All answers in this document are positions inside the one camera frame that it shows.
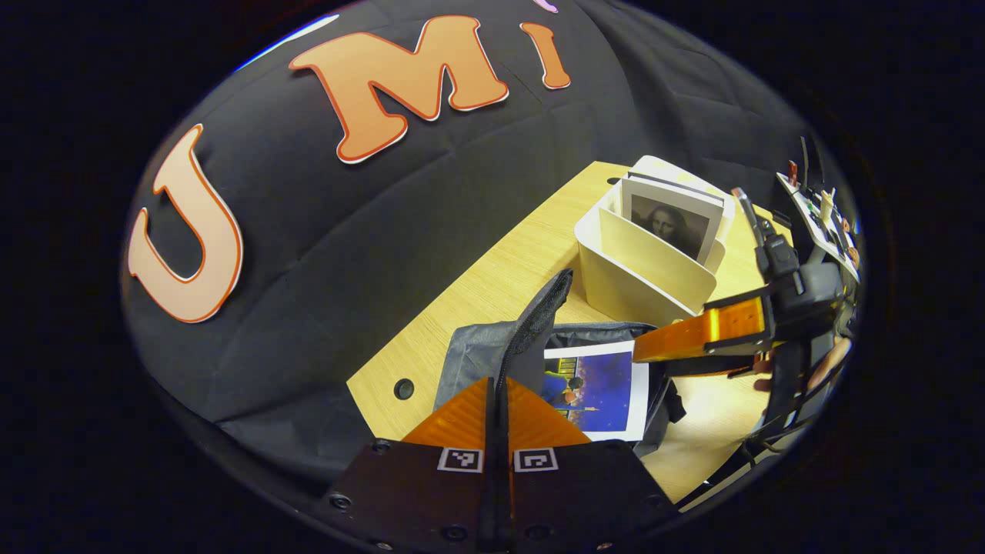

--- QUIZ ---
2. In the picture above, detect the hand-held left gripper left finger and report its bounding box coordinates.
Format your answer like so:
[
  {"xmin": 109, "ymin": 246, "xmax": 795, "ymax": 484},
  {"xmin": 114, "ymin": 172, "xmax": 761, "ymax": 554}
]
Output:
[{"xmin": 327, "ymin": 377, "xmax": 499, "ymax": 551}]

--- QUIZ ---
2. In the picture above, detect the black backdrop cloth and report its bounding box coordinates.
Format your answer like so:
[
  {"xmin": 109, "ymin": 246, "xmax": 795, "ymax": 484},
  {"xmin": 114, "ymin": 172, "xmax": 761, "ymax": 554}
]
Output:
[{"xmin": 122, "ymin": 0, "xmax": 816, "ymax": 493}]

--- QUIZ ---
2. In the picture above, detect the grey schoolbag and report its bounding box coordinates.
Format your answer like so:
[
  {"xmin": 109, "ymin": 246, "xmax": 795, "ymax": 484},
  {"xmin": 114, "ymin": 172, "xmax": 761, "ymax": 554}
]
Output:
[{"xmin": 433, "ymin": 268, "xmax": 687, "ymax": 459}]

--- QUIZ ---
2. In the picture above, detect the white cluttered table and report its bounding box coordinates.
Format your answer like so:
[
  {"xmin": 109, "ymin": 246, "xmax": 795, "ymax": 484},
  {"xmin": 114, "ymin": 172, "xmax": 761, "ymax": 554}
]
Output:
[{"xmin": 776, "ymin": 158, "xmax": 861, "ymax": 282}]

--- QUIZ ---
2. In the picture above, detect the white bookshelf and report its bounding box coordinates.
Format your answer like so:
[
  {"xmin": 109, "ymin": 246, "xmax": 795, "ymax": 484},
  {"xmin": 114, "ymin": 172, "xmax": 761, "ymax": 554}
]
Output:
[{"xmin": 573, "ymin": 155, "xmax": 737, "ymax": 328}]

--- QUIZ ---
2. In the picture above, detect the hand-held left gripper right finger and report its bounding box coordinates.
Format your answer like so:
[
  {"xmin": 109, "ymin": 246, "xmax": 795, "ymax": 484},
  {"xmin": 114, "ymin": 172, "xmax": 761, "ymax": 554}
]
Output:
[{"xmin": 499, "ymin": 377, "xmax": 678, "ymax": 551}]

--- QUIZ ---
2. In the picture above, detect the white portrait cover book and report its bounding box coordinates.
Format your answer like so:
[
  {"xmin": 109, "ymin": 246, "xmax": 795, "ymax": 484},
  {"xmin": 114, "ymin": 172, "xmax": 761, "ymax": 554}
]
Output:
[{"xmin": 619, "ymin": 173, "xmax": 726, "ymax": 266}]

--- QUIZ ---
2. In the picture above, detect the blue cover book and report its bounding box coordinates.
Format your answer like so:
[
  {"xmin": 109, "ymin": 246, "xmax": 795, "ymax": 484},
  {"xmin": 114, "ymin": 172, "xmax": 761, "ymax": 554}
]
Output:
[{"xmin": 543, "ymin": 341, "xmax": 651, "ymax": 443}]

